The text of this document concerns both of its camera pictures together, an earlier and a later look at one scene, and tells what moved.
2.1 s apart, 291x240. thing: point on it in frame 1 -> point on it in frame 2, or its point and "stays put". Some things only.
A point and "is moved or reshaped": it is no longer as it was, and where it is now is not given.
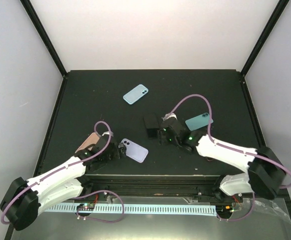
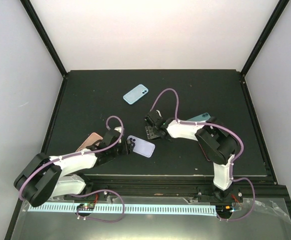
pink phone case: x=92 y=139 stays put
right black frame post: x=278 y=11 stays put
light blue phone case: x=132 y=96 stays put
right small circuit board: x=224 y=210 stays put
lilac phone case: x=134 y=151 is moved or reshaped
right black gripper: x=162 y=138 -> x=150 y=134
